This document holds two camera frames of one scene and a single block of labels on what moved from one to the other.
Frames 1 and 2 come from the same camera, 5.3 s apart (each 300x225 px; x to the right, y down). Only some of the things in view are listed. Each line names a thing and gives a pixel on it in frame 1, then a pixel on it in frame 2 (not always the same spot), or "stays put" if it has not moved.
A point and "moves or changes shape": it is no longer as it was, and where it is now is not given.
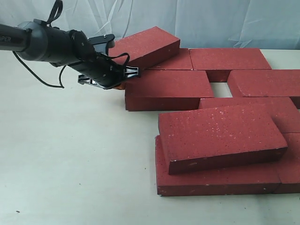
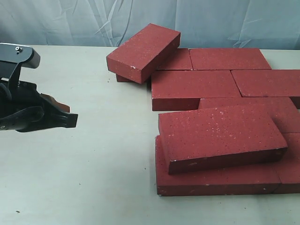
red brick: (289, 168) stays put
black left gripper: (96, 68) -> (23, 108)
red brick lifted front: (205, 139) stays put
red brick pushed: (168, 90) moves or changes shape
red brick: (146, 48) moves or changes shape
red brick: (283, 110) stays put
